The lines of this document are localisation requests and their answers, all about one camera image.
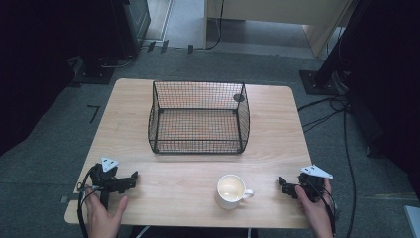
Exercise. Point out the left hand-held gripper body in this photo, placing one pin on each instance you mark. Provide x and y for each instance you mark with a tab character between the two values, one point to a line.
105	180

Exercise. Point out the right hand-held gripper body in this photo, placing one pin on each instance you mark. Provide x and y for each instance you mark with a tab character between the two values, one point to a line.
313	185

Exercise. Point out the white cup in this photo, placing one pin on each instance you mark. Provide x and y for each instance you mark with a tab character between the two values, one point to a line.
226	201

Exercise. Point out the person's right hand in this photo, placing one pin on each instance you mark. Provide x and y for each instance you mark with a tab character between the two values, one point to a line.
318	218

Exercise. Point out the person's left hand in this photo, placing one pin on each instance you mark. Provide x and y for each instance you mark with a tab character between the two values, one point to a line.
104	221

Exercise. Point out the grey tape piece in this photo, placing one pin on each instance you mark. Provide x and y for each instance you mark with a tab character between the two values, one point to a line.
67	199

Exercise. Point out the black flat stand base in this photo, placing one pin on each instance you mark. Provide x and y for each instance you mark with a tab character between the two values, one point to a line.
95	74

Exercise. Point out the white box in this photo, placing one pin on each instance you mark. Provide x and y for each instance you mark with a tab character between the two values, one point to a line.
413	221

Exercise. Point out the black cabinet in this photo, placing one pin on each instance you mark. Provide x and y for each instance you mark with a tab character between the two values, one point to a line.
132	23

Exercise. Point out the beige wooden furniture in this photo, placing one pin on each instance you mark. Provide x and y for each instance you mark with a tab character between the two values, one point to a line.
280	8

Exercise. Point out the black stand with base plate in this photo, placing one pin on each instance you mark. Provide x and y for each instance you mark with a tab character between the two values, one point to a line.
333	62

